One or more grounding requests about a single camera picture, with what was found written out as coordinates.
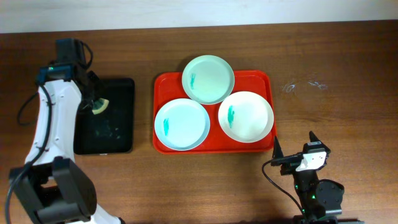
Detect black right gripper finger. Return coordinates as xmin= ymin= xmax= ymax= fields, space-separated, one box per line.
xmin=272 ymin=136 xmax=284 ymax=159
xmin=309 ymin=131 xmax=322 ymax=144

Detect white plate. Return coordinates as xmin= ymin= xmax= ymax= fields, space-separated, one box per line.
xmin=218 ymin=91 xmax=274 ymax=143

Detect green yellow sponge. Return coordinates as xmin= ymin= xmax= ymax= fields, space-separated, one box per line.
xmin=91 ymin=98 xmax=109 ymax=115

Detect light blue plate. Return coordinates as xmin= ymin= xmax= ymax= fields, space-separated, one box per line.
xmin=154 ymin=98 xmax=210 ymax=151

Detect light green plate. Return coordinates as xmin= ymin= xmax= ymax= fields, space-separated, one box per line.
xmin=182 ymin=55 xmax=235 ymax=105

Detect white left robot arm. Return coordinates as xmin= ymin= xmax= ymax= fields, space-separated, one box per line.
xmin=4 ymin=38 xmax=123 ymax=223

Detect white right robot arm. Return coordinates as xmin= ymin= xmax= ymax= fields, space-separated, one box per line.
xmin=262 ymin=131 xmax=362 ymax=224

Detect black plastic tray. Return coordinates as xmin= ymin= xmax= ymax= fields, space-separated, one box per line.
xmin=73 ymin=78 xmax=135 ymax=155

